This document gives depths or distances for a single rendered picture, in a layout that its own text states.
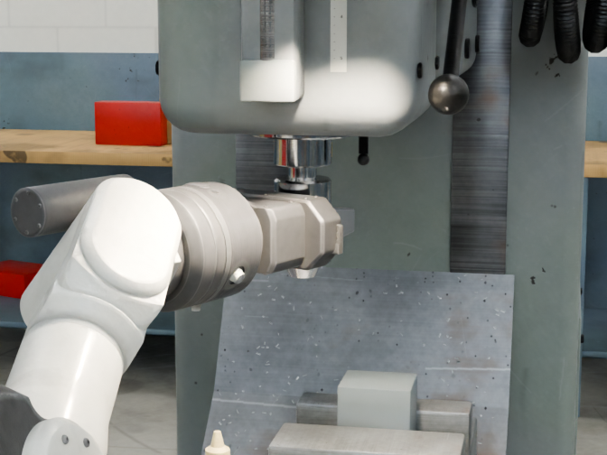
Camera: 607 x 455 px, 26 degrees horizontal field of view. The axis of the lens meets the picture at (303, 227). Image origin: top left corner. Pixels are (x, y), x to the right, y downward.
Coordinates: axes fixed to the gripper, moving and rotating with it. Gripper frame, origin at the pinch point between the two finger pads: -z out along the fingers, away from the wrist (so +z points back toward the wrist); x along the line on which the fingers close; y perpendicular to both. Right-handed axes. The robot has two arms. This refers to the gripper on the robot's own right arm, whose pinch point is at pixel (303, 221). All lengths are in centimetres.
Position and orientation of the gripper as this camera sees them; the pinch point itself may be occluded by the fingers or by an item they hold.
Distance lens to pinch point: 108.1
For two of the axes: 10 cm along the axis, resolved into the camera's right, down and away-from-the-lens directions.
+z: -5.9, 1.3, -8.0
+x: -8.1, -1.0, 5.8
